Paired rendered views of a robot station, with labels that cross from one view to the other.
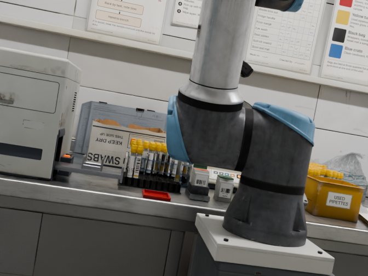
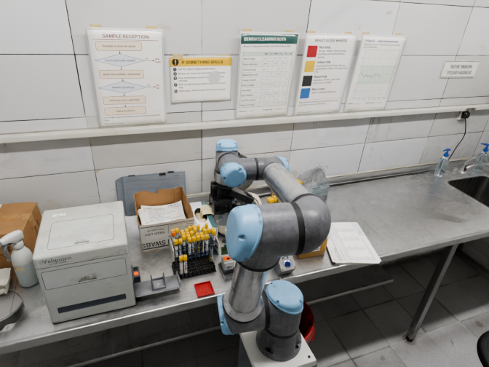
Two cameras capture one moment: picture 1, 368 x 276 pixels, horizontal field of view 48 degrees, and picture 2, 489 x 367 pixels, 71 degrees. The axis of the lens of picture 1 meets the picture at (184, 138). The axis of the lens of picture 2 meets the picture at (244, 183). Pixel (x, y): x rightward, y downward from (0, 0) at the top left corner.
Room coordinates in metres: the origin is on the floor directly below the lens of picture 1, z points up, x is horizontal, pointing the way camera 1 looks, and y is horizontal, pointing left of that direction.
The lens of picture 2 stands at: (0.05, 0.16, 1.92)
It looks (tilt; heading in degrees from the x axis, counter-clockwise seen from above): 29 degrees down; 346
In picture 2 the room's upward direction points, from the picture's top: 4 degrees clockwise
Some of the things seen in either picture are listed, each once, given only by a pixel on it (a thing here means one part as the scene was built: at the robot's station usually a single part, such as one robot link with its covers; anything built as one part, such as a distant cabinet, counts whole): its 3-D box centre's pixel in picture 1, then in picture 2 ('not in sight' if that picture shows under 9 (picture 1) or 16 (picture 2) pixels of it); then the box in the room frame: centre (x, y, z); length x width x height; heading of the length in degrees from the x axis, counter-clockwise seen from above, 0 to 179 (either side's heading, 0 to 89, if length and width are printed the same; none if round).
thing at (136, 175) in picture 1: (151, 166); (193, 258); (1.16, 0.07, 0.93); 0.17 x 0.09 x 0.11; 99
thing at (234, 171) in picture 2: not in sight; (236, 170); (1.01, -0.06, 1.42); 0.11 x 0.11 x 0.08; 0
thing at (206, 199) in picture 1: (197, 190); (227, 268); (1.12, -0.06, 0.89); 0.09 x 0.05 x 0.04; 8
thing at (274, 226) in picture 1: (268, 206); (279, 330); (0.75, -0.17, 0.95); 0.15 x 0.15 x 0.10
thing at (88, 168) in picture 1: (83, 165); (152, 284); (1.05, 0.24, 0.92); 0.21 x 0.07 x 0.05; 98
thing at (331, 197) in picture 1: (329, 197); (307, 239); (1.21, -0.45, 0.93); 0.13 x 0.13 x 0.10; 4
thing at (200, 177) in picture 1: (199, 180); (227, 263); (1.12, -0.06, 0.92); 0.05 x 0.04 x 0.06; 8
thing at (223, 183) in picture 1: (223, 188); not in sight; (1.14, -0.13, 0.91); 0.05 x 0.04 x 0.07; 8
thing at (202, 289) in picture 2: (156, 195); (204, 288); (1.03, 0.04, 0.88); 0.07 x 0.07 x 0.01; 8
